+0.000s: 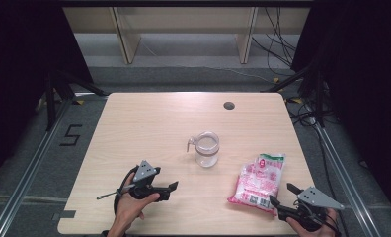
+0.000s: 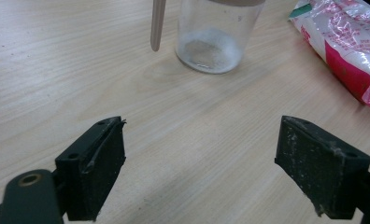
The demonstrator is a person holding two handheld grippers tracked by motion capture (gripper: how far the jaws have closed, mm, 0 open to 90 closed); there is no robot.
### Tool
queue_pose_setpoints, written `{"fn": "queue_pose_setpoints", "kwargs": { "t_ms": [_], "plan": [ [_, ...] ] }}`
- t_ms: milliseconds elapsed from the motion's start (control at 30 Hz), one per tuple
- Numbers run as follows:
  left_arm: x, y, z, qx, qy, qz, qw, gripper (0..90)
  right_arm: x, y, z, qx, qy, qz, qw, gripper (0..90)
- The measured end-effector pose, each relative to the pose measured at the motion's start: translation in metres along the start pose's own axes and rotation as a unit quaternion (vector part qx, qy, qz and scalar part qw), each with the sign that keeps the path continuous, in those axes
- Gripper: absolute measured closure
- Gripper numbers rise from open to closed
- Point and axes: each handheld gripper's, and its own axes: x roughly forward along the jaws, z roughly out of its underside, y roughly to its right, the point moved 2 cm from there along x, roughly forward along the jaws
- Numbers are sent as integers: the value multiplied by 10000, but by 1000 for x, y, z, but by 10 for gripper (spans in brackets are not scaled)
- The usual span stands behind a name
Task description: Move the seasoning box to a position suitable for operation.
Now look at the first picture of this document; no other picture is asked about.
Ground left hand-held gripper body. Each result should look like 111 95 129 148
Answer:
126 160 161 201

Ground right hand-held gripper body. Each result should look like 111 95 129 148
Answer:
278 186 346 232

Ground pink and white plastic bag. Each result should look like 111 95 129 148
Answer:
226 152 287 217

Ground clear glass jar with handle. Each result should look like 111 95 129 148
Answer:
186 130 221 169

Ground person's right hand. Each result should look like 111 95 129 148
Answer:
285 208 343 237

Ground person's left hand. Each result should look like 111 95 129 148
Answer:
113 172 161 229

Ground black tape strip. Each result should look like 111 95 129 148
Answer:
51 209 77 221

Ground black metal stand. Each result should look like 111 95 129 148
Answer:
44 69 108 132
262 61 327 128

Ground black curtain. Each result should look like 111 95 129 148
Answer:
290 0 391 226
0 0 95 187

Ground beige wooden shelf unit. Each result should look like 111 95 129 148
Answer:
62 6 312 65

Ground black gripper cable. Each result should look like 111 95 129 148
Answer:
326 210 343 237
113 165 140 215

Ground aluminium floor rail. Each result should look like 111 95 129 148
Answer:
313 123 383 237
0 98 73 237

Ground thin metal wire loop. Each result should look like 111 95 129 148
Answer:
96 183 136 201

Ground black floor cables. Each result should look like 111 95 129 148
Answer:
285 98 342 212

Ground thin white floor cable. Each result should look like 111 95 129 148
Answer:
139 39 274 84

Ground bundle of black cables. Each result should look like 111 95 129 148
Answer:
251 7 298 77

